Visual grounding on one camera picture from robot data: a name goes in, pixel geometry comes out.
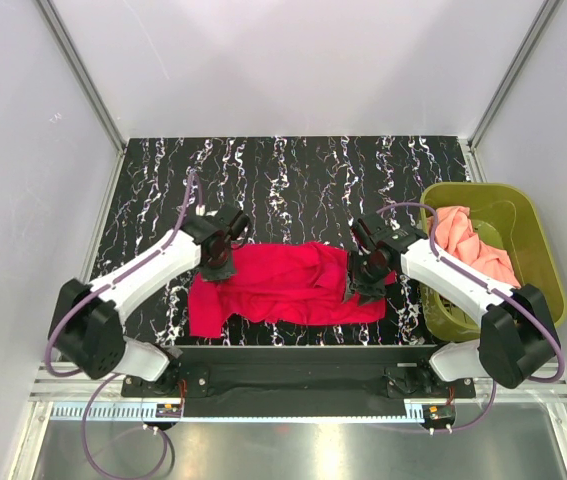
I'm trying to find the right small connector board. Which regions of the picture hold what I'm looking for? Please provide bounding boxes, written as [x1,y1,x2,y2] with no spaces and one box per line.
[425,405,456,423]

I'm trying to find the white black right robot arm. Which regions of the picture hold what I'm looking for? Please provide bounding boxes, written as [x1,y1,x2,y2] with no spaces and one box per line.
[344,214,560,397]

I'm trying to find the left aluminium corner post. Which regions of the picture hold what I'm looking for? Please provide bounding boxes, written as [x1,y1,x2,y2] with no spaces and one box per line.
[32,0,128,156]

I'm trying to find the pink t shirt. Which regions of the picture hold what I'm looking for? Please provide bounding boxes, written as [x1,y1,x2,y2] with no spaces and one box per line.
[434,206,521,288]

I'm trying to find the left small connector board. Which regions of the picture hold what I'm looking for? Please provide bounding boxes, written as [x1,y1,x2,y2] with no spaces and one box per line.
[155,403,183,418]

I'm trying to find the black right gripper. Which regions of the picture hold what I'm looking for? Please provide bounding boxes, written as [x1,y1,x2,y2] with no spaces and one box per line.
[341,250,392,308]

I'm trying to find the red t shirt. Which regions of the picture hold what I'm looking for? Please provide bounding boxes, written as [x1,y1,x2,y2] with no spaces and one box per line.
[188,242,386,339]

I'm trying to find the aluminium corner post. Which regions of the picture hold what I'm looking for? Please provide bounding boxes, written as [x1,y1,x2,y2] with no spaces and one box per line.
[32,0,128,156]
[467,0,564,151]

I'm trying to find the small connector board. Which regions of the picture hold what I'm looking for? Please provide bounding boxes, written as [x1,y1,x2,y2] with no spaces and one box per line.
[155,403,183,418]
[425,405,456,423]

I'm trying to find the olive green plastic bin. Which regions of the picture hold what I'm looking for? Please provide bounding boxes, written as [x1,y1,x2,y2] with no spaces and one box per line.
[420,182,567,342]

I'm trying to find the right aluminium corner post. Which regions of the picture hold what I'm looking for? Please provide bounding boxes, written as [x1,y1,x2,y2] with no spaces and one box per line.
[467,0,564,151]

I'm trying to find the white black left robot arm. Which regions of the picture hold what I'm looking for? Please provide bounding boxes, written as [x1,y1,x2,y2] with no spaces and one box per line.
[46,205,252,396]

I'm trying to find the aluminium frame rail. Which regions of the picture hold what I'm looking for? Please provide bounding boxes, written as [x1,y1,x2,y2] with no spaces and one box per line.
[29,370,567,424]

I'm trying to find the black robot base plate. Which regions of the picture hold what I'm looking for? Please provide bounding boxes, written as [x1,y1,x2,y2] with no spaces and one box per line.
[125,346,471,397]

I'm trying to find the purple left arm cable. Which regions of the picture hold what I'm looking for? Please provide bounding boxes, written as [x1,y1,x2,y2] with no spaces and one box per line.
[44,169,209,479]

